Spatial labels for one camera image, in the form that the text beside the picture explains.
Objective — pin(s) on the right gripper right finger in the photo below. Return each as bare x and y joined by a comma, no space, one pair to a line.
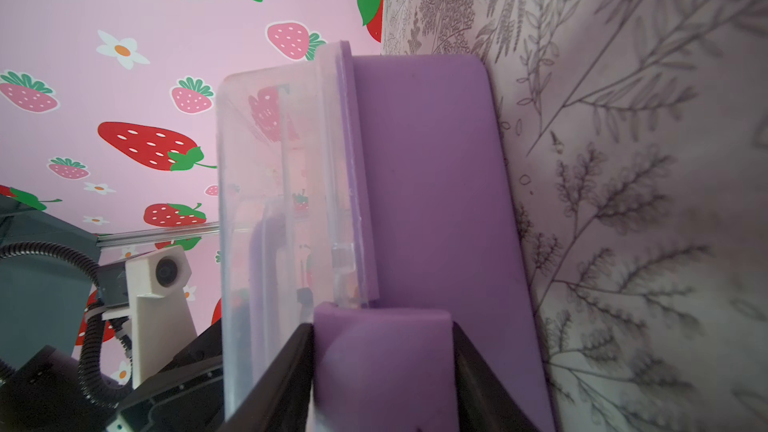
483,403

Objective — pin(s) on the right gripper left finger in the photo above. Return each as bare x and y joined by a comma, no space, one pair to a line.
280,401

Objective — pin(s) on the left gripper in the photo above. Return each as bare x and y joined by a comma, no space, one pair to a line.
187,395

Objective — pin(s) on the purple plastic tool box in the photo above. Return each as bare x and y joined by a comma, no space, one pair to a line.
368,196

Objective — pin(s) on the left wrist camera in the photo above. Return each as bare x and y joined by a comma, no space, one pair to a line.
149,290

